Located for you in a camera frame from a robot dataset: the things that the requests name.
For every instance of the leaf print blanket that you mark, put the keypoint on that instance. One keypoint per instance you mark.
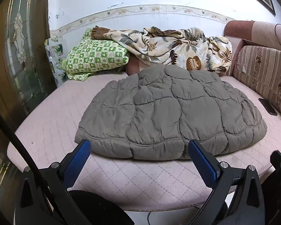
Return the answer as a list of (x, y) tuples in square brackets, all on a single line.
[(154, 44)]

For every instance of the green checked pillow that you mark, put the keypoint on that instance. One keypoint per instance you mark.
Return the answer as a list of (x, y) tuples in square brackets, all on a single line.
[(96, 56)]

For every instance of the wooden door with stained glass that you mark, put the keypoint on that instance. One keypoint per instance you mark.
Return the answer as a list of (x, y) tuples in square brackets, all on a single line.
[(21, 51)]

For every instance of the striped floral sofa cushion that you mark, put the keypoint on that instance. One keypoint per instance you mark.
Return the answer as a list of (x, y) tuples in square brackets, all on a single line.
[(264, 72)]

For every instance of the reddish brown bolster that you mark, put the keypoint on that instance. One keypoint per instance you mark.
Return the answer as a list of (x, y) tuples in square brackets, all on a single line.
[(133, 68)]

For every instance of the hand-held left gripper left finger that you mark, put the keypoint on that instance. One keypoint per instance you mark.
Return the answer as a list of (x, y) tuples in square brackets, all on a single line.
[(77, 161)]

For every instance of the grey quilted hooded jacket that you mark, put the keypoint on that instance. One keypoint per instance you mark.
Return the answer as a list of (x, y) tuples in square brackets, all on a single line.
[(166, 112)]

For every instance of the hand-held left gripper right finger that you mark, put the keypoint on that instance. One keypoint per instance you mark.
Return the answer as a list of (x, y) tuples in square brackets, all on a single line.
[(201, 161)]

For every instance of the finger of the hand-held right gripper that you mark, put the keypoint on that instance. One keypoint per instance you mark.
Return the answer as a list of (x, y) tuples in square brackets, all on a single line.
[(279, 166)]

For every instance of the black phone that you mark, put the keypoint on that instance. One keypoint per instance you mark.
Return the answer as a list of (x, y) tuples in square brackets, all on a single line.
[(268, 106)]

